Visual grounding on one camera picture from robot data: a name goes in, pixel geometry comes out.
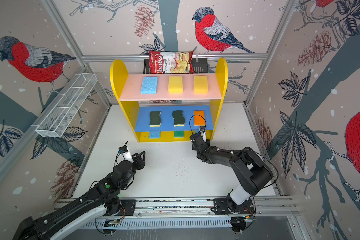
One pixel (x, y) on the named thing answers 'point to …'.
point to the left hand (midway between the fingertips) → (142, 153)
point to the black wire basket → (200, 66)
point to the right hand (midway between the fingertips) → (197, 142)
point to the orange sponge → (199, 121)
